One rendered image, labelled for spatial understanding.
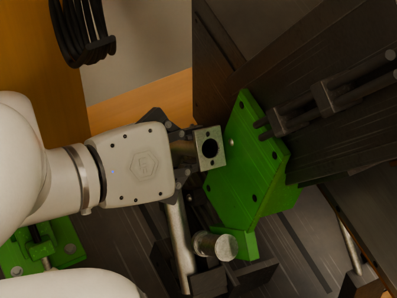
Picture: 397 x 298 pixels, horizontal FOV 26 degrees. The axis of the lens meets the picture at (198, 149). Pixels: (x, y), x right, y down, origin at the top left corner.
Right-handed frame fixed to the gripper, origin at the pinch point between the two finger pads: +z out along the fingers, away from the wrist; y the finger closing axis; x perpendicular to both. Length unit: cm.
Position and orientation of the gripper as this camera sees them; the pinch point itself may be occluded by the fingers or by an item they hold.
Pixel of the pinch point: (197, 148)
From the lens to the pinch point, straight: 115.0
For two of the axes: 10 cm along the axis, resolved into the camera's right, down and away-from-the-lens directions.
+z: 8.6, -2.1, 4.6
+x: -4.8, -0.8, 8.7
